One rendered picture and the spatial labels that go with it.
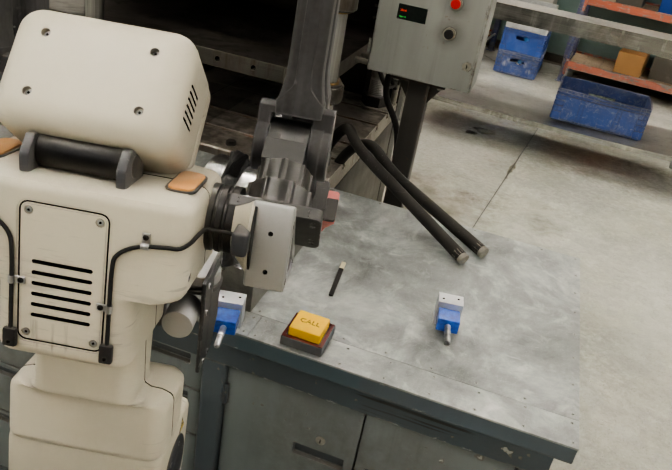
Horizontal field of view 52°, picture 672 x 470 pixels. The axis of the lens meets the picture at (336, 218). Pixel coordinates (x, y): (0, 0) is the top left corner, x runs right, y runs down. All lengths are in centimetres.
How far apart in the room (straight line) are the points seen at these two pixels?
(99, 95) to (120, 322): 26
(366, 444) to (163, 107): 86
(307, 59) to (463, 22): 107
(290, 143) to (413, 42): 111
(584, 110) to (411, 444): 377
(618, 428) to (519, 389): 140
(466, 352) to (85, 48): 89
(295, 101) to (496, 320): 76
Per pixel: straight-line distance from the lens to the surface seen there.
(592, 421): 268
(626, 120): 494
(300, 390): 139
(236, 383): 146
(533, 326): 152
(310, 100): 91
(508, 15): 466
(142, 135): 79
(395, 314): 142
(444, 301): 140
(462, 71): 196
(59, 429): 107
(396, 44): 198
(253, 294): 134
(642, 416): 282
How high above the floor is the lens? 160
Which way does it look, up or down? 27 degrees down
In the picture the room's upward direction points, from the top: 10 degrees clockwise
